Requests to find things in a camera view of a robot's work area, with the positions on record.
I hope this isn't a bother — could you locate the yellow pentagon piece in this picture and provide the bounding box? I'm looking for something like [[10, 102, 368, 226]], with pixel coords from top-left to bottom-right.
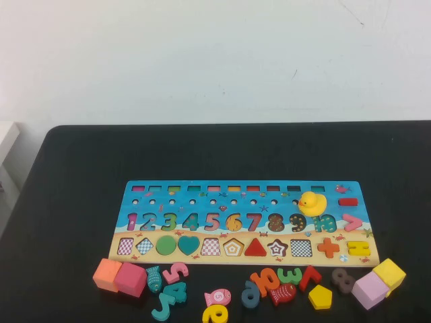
[[308, 284, 333, 311]]

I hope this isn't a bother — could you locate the colourful wooden puzzle board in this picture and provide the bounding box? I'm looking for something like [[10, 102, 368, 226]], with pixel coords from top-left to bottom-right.
[[110, 180, 380, 268]]

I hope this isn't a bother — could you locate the teal heart piece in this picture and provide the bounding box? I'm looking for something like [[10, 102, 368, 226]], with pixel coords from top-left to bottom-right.
[[177, 236, 201, 256]]

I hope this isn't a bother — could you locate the red triangle piece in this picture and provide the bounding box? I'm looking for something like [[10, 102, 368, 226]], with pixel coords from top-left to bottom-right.
[[244, 238, 269, 257]]

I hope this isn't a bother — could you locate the green circle piece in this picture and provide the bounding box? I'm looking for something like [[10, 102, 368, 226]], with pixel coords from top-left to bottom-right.
[[155, 235, 178, 256]]

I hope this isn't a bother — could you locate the pink number five piece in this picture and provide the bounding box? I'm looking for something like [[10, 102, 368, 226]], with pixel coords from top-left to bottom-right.
[[162, 262, 190, 285]]

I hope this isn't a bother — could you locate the dark blue number nine piece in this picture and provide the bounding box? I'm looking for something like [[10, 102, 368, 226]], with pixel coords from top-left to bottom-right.
[[240, 280, 261, 309]]

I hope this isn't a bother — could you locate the orange number ten piece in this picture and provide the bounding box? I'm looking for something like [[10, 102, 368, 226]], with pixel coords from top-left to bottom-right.
[[249, 267, 281, 298]]

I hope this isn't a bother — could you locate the teal number four piece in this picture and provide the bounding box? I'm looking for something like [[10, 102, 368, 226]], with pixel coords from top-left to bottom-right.
[[162, 281, 188, 306]]

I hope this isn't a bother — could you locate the green number three piece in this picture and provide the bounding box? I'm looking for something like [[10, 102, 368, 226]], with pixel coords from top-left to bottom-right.
[[277, 267, 303, 286]]

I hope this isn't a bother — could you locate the orange plus sign piece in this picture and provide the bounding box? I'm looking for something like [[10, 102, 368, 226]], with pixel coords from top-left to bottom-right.
[[317, 238, 340, 259]]

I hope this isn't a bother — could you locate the red number seven piece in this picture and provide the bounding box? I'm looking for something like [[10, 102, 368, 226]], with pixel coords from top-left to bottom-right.
[[298, 264, 323, 293]]

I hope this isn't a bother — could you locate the yellow number piece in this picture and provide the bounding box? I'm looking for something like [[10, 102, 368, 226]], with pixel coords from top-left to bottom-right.
[[202, 303, 229, 323]]

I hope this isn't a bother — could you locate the pink greater-than sign piece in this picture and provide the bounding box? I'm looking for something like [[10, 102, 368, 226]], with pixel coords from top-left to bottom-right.
[[342, 213, 364, 233]]

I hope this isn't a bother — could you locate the teal hook-shaped number piece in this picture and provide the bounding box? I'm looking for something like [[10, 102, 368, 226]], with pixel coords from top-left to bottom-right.
[[151, 292, 178, 322]]

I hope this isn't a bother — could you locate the yellow equals sign piece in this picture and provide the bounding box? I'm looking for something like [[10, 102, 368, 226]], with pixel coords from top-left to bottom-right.
[[347, 241, 371, 257]]

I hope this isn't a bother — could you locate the brown number eight piece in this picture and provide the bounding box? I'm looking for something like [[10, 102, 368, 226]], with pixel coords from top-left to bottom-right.
[[331, 268, 356, 295]]

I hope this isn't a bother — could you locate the yellow rubber duck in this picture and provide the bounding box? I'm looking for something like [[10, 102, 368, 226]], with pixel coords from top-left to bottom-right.
[[298, 191, 328, 216]]

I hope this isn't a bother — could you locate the teal wooden fish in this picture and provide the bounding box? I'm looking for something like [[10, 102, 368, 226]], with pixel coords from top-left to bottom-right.
[[145, 265, 164, 293]]

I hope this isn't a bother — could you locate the pink wooden fish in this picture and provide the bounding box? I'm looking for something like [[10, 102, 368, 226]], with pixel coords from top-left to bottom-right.
[[203, 288, 232, 308]]

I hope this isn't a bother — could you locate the magenta wooden cube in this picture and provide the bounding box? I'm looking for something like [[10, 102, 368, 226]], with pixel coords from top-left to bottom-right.
[[113, 262, 148, 298]]

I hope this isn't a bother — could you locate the red wooden fish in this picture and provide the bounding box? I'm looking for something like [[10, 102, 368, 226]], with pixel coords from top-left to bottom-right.
[[268, 283, 298, 307]]

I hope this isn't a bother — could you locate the orange wooden cube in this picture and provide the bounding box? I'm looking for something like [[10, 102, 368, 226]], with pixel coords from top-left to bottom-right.
[[92, 258, 123, 293]]

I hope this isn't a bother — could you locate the light pink wooden cube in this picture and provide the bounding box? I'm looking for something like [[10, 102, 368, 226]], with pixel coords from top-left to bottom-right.
[[351, 271, 391, 311]]

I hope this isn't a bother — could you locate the yellow wooden cube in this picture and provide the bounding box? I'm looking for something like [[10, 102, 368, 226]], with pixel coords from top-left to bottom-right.
[[372, 258, 407, 298]]

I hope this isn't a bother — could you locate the white furniture edge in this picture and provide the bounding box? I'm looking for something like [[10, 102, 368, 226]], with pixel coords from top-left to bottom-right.
[[0, 120, 20, 166]]

